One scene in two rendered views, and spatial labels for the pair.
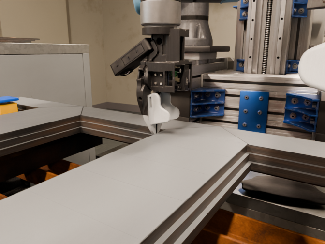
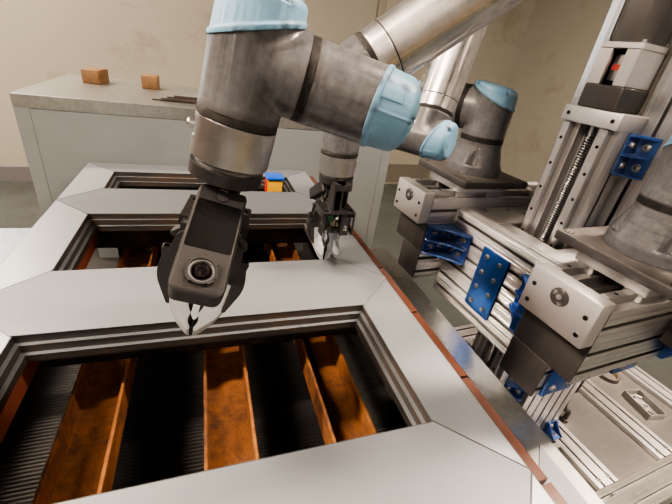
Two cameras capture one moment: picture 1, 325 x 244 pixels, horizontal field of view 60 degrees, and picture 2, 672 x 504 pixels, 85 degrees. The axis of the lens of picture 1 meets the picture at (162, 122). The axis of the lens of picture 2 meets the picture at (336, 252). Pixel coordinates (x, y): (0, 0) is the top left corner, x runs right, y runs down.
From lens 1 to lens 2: 0.51 m
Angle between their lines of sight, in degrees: 36
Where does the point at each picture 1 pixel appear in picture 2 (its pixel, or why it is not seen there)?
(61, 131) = (284, 223)
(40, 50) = not seen: hidden behind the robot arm
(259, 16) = (563, 159)
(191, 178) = (268, 306)
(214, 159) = (310, 302)
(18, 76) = (309, 150)
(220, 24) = not seen: outside the picture
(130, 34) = (549, 86)
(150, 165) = (266, 283)
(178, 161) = (285, 291)
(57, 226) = not seen: hidden behind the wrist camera
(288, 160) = (372, 335)
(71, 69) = (367, 151)
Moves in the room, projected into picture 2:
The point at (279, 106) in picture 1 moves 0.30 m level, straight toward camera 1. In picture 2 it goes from (515, 284) to (417, 308)
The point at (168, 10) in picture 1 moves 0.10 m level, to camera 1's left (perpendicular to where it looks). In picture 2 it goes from (331, 166) to (295, 153)
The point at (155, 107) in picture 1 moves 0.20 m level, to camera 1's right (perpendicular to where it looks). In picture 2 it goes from (318, 239) to (394, 277)
